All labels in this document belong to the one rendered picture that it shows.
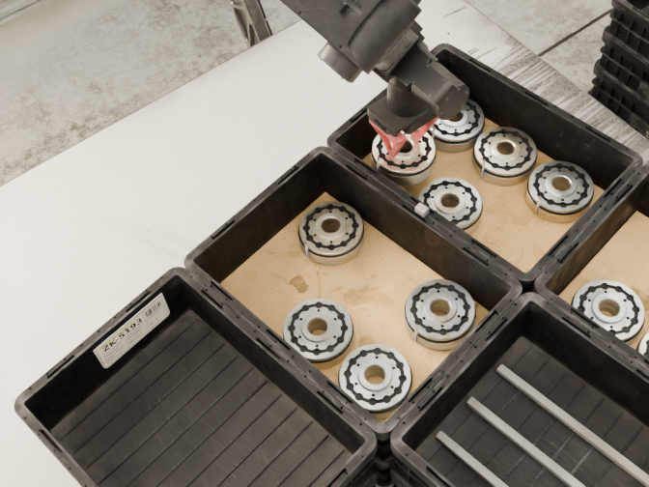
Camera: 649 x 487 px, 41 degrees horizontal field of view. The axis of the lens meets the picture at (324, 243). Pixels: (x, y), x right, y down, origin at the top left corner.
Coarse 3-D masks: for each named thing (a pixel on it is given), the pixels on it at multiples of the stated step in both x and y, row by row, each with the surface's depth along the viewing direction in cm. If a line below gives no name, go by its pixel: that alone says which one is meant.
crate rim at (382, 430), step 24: (264, 192) 131; (384, 192) 130; (240, 216) 129; (216, 240) 127; (456, 240) 124; (192, 264) 125; (480, 264) 122; (216, 288) 122; (240, 312) 120; (480, 336) 116; (456, 360) 114; (432, 384) 112; (360, 408) 111; (408, 408) 111; (384, 432) 109
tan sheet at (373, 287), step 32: (288, 224) 140; (256, 256) 137; (288, 256) 137; (384, 256) 135; (224, 288) 134; (256, 288) 134; (288, 288) 133; (320, 288) 133; (352, 288) 133; (384, 288) 132; (352, 320) 130; (384, 320) 129; (480, 320) 128; (416, 352) 126; (448, 352) 126; (416, 384) 123
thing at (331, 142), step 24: (456, 48) 146; (528, 96) 139; (360, 120) 139; (576, 120) 135; (336, 144) 136; (360, 168) 133; (408, 192) 130; (432, 216) 127; (504, 264) 122; (528, 288) 122
